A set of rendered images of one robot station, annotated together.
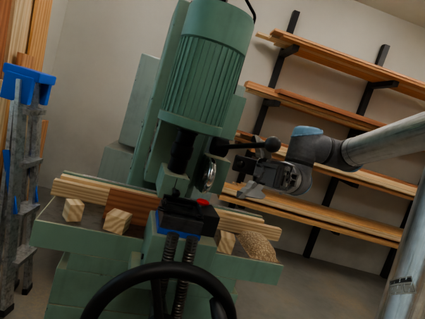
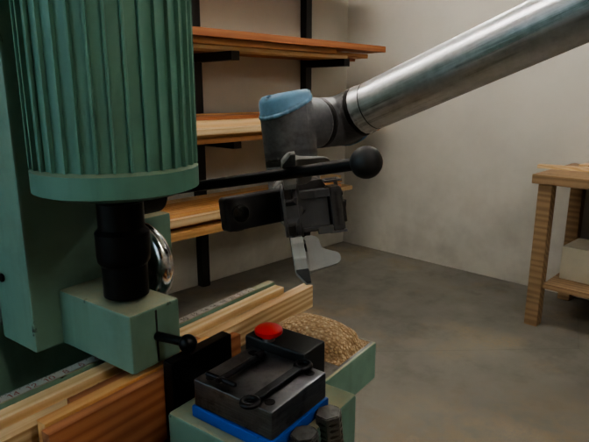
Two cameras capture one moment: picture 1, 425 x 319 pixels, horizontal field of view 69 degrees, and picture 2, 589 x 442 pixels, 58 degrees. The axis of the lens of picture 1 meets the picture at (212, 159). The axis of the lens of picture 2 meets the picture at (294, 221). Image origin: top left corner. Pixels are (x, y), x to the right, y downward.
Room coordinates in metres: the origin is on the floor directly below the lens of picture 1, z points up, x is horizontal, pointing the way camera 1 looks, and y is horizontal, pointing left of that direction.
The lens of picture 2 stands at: (0.25, 0.29, 1.26)
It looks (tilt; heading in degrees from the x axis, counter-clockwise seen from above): 13 degrees down; 322
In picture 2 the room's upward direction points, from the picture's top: straight up
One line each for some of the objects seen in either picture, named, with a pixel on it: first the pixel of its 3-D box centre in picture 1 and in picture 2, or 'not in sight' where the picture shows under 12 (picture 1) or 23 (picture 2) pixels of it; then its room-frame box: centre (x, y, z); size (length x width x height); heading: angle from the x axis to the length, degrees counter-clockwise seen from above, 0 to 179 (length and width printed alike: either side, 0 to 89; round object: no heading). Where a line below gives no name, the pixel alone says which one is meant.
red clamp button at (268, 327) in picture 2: (202, 202); (268, 330); (0.68, -0.01, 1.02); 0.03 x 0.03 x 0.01
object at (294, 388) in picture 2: (188, 216); (270, 376); (0.65, 0.01, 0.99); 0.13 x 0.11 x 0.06; 106
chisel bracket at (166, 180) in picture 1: (171, 184); (120, 325); (0.85, 0.09, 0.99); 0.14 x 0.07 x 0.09; 16
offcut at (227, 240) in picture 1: (225, 242); not in sight; (0.74, -0.10, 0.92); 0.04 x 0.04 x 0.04; 4
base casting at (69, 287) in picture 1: (147, 242); not in sight; (0.95, 0.12, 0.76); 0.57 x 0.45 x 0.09; 16
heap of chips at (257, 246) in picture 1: (258, 241); (315, 329); (0.82, -0.19, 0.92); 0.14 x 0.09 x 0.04; 16
